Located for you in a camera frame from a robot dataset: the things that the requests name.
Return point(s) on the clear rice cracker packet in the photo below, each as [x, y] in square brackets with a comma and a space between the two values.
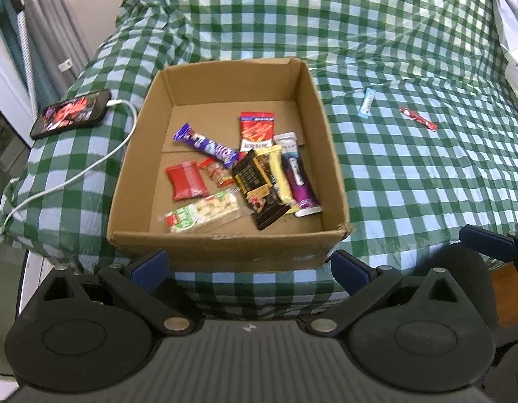
[200, 214]

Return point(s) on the slim red white packet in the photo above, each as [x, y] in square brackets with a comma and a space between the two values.
[418, 118]

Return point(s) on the black gold-print chocolate bar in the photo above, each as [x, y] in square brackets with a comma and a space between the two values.
[250, 174]

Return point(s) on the cardboard box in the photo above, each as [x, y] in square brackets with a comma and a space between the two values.
[179, 100]

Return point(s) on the brown black chocolate bar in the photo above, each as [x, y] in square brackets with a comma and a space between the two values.
[267, 210]

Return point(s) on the small red peanut packet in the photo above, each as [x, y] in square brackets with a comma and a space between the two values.
[217, 172]

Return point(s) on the yellow snack bar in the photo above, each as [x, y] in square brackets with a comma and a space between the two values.
[280, 172]

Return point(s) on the light blue snack packet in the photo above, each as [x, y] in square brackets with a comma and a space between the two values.
[367, 103]

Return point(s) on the small plain red packet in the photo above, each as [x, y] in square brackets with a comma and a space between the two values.
[185, 180]

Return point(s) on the white curtain clip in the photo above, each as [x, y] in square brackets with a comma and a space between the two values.
[66, 66]

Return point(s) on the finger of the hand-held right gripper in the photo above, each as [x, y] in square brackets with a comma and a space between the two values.
[485, 240]

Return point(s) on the black smartphone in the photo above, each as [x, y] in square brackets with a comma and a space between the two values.
[69, 113]

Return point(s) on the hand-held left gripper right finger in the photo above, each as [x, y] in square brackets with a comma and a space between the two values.
[347, 271]

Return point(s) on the grey curtain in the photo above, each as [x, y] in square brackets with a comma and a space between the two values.
[53, 16]

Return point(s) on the red snack stick packet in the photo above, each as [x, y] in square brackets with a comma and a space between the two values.
[256, 130]

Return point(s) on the white perforated rail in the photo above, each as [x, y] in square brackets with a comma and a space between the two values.
[27, 58]

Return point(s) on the purple chocolate bar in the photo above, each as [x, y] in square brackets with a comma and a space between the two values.
[204, 142]

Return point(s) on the green checked blanket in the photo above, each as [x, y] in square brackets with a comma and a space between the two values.
[410, 176]

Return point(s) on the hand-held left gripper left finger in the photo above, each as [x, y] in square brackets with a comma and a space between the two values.
[149, 269]

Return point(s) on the purple white long packet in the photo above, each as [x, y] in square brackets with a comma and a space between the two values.
[298, 176]

